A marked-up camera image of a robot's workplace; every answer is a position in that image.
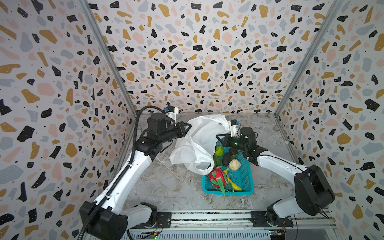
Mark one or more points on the red dragon fruit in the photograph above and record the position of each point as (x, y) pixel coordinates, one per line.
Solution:
(219, 180)

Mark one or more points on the yellow banana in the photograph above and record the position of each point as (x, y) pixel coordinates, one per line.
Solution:
(229, 182)

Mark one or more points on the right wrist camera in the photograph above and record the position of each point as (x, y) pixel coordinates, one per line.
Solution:
(234, 127)

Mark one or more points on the dark avocado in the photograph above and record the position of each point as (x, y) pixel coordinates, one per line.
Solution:
(227, 158)

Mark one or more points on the white plastic bag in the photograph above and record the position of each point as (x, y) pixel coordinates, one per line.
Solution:
(195, 151)

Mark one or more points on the green lime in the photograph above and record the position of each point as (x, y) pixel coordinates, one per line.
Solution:
(219, 151)

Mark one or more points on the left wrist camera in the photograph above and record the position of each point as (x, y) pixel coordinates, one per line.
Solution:
(172, 112)

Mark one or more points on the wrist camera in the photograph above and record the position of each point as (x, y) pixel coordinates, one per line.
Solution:
(172, 112)
(234, 127)

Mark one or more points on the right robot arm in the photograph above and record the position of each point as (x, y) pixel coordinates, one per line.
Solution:
(313, 192)

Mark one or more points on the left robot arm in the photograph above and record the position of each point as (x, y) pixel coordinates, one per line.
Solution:
(126, 183)

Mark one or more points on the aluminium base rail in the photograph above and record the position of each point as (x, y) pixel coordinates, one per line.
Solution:
(210, 225)

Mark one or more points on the teal plastic basket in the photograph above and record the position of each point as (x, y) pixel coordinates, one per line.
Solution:
(241, 177)

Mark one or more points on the green bumpy fruit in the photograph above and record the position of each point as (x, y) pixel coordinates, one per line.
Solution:
(217, 161)

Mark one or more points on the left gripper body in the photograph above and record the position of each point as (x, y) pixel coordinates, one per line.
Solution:
(174, 132)

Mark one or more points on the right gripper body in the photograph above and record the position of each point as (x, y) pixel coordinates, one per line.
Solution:
(227, 139)

